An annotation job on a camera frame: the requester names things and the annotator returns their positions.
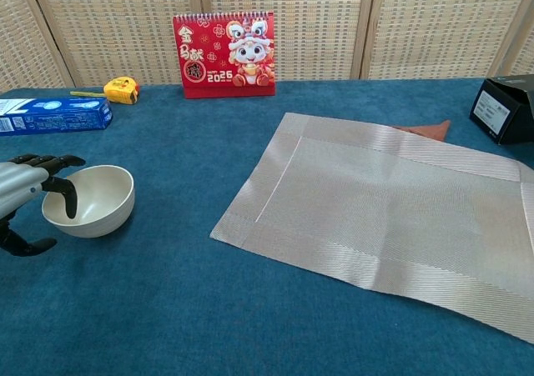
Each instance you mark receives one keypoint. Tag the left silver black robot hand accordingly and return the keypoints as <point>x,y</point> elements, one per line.
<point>21,184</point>

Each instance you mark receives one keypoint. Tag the cream round bowl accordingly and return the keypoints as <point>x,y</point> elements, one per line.
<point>104,201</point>

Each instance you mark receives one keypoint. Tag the gray woven placemat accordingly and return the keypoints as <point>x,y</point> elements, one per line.
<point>375,209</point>

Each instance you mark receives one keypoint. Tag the woven bamboo folding screen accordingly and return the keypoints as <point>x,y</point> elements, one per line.
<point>125,26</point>

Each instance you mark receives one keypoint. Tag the blue white toothpaste box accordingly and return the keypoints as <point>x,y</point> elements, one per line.
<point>54,115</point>

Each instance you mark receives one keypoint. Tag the yellow tape measure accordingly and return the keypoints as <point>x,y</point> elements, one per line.
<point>121,90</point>

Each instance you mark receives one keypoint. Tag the blue felt table cover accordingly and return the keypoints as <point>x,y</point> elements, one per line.
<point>167,301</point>

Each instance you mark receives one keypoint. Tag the red desk calendar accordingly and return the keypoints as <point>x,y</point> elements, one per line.
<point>225,55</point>

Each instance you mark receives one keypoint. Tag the brown crumpled cloth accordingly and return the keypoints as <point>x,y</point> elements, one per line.
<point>434,132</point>

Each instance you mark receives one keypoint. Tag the black cardboard box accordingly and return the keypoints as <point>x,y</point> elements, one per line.
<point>505,113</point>

